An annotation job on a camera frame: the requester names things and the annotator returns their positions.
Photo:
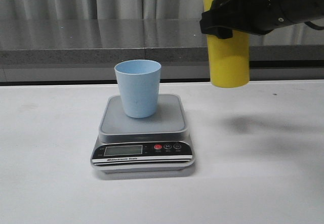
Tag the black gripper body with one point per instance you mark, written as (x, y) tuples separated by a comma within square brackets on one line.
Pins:
[(264, 16)]

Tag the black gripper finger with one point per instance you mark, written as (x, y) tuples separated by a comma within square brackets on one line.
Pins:
[(222, 17)]

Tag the yellow squeeze bottle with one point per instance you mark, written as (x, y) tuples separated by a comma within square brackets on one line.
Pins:
[(228, 58)]

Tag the light blue plastic cup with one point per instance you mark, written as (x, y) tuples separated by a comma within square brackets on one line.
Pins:
[(138, 84)]

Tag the silver digital kitchen scale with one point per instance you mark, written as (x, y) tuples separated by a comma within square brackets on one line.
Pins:
[(160, 142)]

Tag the grey stone counter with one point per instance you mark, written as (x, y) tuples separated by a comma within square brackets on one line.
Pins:
[(86, 51)]

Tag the grey curtain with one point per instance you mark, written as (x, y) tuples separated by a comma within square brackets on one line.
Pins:
[(100, 9)]

